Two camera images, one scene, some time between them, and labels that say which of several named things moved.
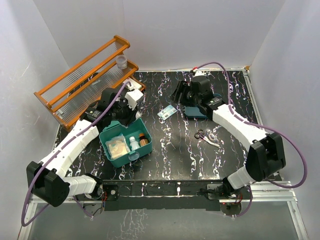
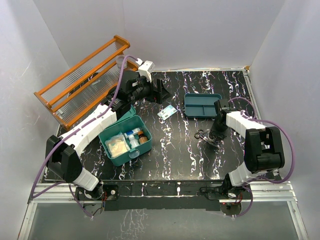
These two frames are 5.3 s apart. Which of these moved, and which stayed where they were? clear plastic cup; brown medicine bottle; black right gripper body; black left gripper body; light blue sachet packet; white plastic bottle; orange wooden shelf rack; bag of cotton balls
Moved: black right gripper body; black left gripper body
Stayed: white plastic bottle; clear plastic cup; light blue sachet packet; bag of cotton balls; orange wooden shelf rack; brown medicine bottle
